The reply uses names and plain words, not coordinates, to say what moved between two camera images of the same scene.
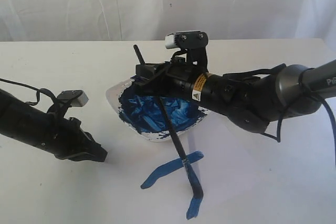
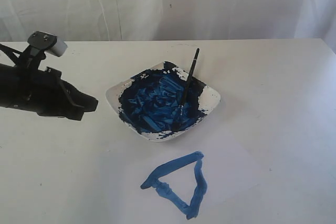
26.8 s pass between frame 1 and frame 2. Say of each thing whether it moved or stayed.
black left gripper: moved
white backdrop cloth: stayed
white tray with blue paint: stayed
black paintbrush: moved
